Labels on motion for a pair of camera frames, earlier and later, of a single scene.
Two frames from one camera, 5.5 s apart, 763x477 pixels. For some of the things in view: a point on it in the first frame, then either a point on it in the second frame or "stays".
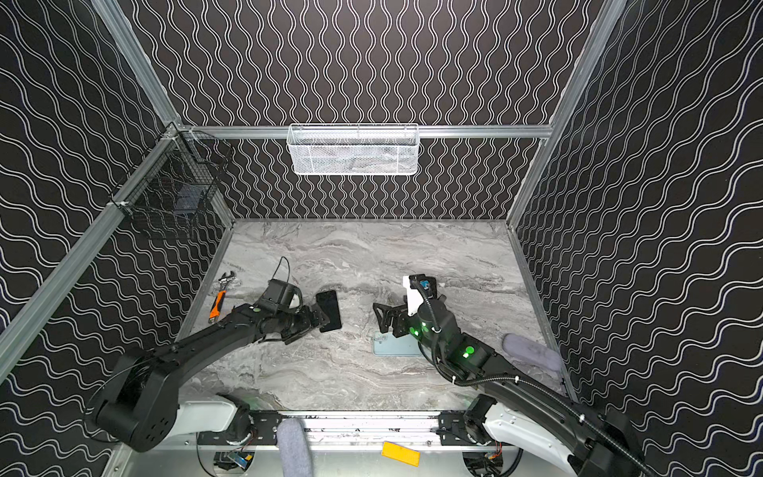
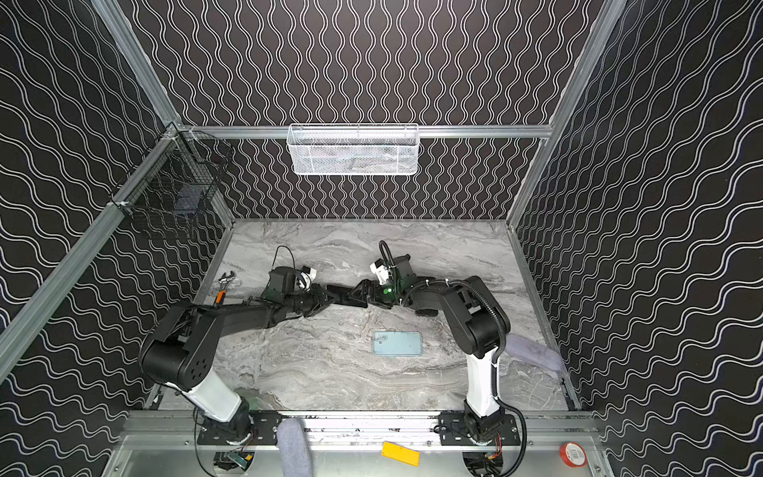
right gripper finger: x=385 y=319 to x=365 y=292
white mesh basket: x=353 y=148 stays
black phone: x=328 y=301 to x=338 y=290
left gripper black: x=310 y=319 to x=321 y=295
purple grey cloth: x=525 y=350 stays
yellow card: x=400 y=454 stays
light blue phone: x=388 y=345 stays
